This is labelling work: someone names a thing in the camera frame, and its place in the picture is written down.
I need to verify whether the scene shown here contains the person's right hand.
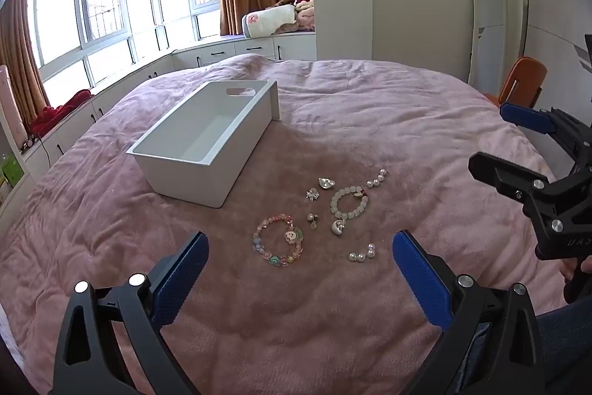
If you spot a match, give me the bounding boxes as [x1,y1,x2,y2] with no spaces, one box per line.
[557,256,592,287]

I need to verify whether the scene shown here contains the colourful bead bracelet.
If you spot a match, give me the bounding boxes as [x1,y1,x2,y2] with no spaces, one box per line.
[252,214,305,267]

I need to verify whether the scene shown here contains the pink fleece blanket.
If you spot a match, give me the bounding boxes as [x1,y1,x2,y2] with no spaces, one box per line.
[0,53,574,395]

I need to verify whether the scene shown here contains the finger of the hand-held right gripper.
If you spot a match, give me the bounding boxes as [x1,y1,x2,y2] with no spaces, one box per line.
[499,101,592,168]
[468,151,592,239]

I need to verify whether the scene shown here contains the person's blue jeans leg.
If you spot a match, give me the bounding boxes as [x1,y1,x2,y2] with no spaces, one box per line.
[455,300,592,395]

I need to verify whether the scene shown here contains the purple window seat cushion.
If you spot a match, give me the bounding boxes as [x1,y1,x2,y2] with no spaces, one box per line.
[219,29,316,40]

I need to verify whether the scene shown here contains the red cloth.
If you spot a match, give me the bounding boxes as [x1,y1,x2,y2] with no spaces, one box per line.
[30,88,95,132]

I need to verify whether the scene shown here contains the orange chair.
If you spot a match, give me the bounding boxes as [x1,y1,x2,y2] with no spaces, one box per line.
[485,57,549,109]

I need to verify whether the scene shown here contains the white plush pillow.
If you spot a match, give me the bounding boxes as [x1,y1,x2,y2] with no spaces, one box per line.
[243,4,299,39]

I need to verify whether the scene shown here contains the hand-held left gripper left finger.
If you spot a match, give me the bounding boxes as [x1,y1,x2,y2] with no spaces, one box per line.
[53,231,210,395]

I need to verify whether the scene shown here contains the pale green bead bracelet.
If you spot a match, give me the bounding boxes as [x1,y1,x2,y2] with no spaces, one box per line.
[329,187,369,236]

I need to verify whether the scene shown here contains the white window seat cabinet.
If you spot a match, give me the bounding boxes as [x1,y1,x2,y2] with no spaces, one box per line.
[21,31,317,183]

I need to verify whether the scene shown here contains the pink folded blankets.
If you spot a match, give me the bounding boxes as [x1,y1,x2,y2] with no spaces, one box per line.
[296,0,316,31]

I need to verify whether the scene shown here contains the white plastic storage box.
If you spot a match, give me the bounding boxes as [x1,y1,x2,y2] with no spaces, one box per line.
[126,79,281,209]

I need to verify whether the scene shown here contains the white standing mirror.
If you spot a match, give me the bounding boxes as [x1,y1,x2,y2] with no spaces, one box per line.
[468,0,507,93]

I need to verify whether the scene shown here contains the green box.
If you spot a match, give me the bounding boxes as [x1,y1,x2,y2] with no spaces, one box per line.
[1,159,22,184]

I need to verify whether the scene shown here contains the pink board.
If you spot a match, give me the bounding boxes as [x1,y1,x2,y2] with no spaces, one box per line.
[0,64,26,150]

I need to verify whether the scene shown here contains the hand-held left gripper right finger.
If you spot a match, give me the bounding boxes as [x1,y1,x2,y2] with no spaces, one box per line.
[392,230,546,395]

